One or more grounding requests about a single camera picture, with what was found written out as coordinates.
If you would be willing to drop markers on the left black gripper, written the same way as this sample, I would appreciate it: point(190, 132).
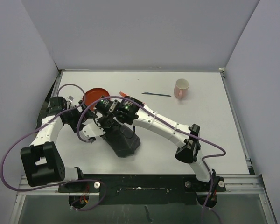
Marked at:
point(85, 114)

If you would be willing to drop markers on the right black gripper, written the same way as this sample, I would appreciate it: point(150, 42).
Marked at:
point(99, 122)

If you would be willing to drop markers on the dark checked cloth placemat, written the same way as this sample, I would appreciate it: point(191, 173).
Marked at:
point(123, 141)

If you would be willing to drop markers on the pink white mug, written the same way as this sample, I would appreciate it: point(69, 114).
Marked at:
point(181, 88)

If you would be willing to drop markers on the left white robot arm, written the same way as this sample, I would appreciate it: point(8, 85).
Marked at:
point(41, 160)

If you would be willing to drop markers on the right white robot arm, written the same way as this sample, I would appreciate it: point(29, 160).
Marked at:
point(128, 110)

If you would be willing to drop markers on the orange round plate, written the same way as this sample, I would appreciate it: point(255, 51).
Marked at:
point(95, 94)

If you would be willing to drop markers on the blue plastic knife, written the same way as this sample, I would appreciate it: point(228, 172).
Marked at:
point(156, 94)

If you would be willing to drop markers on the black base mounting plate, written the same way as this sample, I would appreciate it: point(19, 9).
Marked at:
point(151, 197)

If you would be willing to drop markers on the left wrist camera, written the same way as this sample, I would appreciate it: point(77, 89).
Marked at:
point(69, 98)

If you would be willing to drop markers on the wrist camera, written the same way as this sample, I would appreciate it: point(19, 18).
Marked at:
point(91, 131)
point(69, 98)

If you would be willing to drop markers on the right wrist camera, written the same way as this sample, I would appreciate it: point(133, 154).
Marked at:
point(91, 131)

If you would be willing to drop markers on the aluminium frame rail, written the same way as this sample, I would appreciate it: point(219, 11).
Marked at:
point(114, 184)

